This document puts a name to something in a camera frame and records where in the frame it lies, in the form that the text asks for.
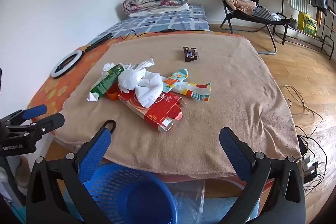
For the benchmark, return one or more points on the grey striped cloth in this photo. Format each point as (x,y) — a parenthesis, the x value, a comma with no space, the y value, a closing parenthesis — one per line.
(265,14)

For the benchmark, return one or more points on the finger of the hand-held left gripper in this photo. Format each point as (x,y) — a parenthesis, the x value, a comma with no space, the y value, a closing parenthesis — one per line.
(34,111)
(50,121)

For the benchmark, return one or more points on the beige fleece blanket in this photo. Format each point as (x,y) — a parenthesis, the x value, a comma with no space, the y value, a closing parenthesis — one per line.
(210,98)

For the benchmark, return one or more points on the blue plastic basket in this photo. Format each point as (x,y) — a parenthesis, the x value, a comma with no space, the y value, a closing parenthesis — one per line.
(147,195)

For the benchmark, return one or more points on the blue checked bed sheet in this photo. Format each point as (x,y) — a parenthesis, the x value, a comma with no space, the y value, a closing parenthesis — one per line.
(168,20)

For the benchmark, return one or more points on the red cardboard box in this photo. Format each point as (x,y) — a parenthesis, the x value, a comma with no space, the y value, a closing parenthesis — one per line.
(157,111)

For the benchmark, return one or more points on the power strip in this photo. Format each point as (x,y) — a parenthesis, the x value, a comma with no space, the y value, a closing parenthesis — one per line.
(309,167)

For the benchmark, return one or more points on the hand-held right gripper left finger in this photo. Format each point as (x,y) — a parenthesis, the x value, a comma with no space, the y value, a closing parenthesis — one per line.
(97,150)

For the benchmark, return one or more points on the black folded tripod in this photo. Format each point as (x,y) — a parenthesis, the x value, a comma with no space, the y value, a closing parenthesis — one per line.
(101,39)

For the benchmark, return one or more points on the yellow plastic crate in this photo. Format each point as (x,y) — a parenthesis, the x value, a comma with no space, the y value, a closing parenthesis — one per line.
(307,23)

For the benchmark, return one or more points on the fruit print pouch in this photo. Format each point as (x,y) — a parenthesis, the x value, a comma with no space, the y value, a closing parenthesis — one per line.
(174,79)

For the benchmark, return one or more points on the green drink carton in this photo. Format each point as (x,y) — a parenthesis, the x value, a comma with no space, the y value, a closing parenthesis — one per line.
(105,82)

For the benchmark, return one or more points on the black clothes rack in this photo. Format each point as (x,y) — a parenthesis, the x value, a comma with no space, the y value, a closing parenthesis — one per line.
(284,29)

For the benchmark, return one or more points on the small orange cup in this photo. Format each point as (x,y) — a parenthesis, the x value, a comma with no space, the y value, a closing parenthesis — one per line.
(113,94)

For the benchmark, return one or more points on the clear plastic bag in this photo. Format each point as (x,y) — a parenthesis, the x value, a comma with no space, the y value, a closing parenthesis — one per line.
(189,200)

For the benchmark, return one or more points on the white colourful checked pouch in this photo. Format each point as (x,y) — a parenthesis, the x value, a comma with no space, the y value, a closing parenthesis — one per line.
(197,91)

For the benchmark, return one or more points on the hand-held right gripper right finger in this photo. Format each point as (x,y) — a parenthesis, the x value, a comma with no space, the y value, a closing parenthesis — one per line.
(233,150)

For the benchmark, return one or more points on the folded white cloth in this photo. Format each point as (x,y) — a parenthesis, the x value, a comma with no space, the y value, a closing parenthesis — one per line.
(147,13)

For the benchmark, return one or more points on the white tissue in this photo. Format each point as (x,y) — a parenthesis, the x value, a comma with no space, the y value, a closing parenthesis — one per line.
(131,77)
(149,90)

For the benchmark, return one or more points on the person's left forearm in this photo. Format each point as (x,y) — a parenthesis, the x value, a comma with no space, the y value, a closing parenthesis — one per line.
(22,171)

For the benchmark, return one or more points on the brown chocolate bar wrapper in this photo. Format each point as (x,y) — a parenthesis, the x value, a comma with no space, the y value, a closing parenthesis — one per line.
(190,54)

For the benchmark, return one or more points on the small potted plant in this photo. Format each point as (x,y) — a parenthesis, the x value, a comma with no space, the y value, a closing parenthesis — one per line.
(294,23)

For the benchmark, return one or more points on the orange floral bed sheet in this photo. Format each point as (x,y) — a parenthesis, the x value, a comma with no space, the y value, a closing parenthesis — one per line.
(52,92)

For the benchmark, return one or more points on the pink cloth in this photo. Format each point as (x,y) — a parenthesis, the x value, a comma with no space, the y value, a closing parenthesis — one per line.
(241,5)

